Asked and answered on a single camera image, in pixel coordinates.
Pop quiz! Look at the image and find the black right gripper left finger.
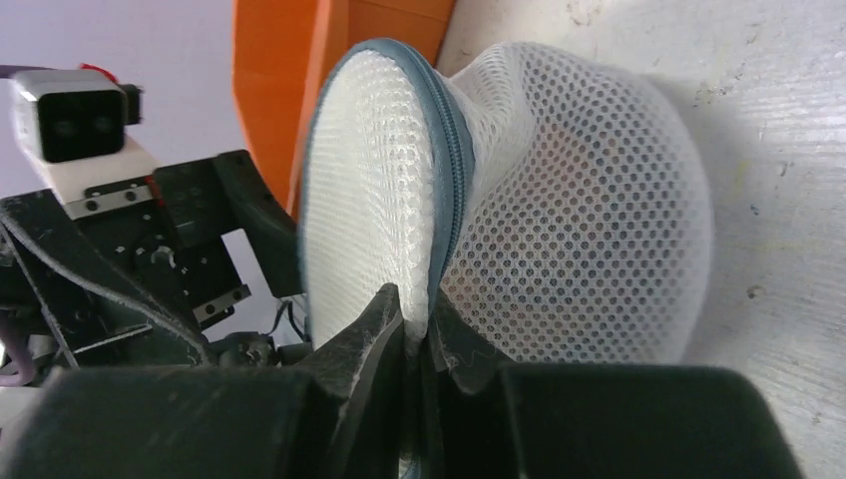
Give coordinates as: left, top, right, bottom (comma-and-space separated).
295, 283, 405, 478

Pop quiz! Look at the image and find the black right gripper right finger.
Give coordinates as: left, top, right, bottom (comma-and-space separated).
422, 300, 521, 478

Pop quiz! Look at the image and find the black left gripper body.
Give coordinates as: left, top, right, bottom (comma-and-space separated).
1, 150, 301, 386

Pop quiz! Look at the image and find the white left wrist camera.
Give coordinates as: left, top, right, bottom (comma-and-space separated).
1, 65, 160, 220

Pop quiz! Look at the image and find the orange plastic tub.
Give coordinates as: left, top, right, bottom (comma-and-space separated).
232, 0, 455, 218

